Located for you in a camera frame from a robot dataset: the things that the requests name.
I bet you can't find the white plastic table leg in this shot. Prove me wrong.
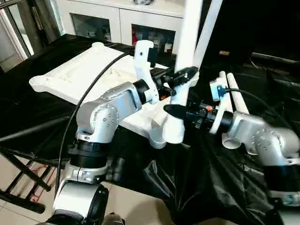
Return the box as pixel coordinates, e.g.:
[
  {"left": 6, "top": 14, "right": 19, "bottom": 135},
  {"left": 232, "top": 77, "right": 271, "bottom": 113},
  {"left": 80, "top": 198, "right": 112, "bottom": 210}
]
[
  {"left": 193, "top": 0, "right": 224, "bottom": 71},
  {"left": 228, "top": 75, "right": 258, "bottom": 156},
  {"left": 218, "top": 71, "right": 242, "bottom": 150},
  {"left": 162, "top": 0, "right": 203, "bottom": 144}
]

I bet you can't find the white plastic table top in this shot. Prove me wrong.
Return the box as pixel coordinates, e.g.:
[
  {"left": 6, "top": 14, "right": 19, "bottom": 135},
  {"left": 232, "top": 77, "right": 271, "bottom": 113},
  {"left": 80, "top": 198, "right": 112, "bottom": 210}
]
[{"left": 29, "top": 42, "right": 200, "bottom": 150}]

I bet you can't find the black mat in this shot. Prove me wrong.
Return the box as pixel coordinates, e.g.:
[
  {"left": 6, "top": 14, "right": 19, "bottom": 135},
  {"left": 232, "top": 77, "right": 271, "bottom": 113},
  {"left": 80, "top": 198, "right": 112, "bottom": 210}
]
[{"left": 0, "top": 34, "right": 300, "bottom": 225}]

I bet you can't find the white glass-door cabinet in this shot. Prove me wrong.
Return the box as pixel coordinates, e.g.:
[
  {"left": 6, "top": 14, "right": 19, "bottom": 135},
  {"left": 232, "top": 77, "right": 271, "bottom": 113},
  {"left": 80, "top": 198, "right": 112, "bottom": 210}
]
[{"left": 56, "top": 0, "right": 186, "bottom": 54}]

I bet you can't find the dark grey bar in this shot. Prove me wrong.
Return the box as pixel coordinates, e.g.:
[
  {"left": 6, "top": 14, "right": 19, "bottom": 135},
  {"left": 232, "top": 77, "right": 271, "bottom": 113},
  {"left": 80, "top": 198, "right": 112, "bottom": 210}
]
[{"left": 251, "top": 52, "right": 300, "bottom": 65}]

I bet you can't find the black robot left foot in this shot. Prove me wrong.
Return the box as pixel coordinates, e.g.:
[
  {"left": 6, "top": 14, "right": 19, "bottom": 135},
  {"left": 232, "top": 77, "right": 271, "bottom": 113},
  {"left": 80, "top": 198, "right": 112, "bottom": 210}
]
[{"left": 101, "top": 213, "right": 125, "bottom": 225}]

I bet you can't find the grey metal rack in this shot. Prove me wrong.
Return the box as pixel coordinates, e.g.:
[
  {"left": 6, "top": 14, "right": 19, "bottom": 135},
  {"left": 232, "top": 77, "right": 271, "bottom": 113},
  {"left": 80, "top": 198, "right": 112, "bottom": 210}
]
[{"left": 0, "top": 0, "right": 61, "bottom": 61}]

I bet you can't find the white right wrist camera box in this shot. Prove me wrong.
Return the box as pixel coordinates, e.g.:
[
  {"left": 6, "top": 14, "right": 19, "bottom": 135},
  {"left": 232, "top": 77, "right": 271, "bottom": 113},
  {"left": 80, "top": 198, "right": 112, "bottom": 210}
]
[{"left": 209, "top": 79, "right": 231, "bottom": 135}]

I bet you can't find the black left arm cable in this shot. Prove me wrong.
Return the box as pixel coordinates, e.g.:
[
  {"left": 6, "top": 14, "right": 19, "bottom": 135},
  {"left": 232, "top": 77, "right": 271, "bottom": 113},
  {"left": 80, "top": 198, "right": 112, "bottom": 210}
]
[{"left": 54, "top": 52, "right": 132, "bottom": 197}]

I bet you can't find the red floor cord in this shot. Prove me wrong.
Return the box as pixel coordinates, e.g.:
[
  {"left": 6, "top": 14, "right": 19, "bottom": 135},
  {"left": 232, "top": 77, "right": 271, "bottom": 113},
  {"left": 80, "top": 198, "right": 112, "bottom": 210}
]
[{"left": 26, "top": 163, "right": 54, "bottom": 190}]

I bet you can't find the black folding table frame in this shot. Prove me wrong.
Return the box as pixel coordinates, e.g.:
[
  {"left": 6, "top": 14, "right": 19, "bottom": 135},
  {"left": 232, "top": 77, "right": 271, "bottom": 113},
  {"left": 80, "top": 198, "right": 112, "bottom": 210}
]
[{"left": 0, "top": 117, "right": 75, "bottom": 214}]

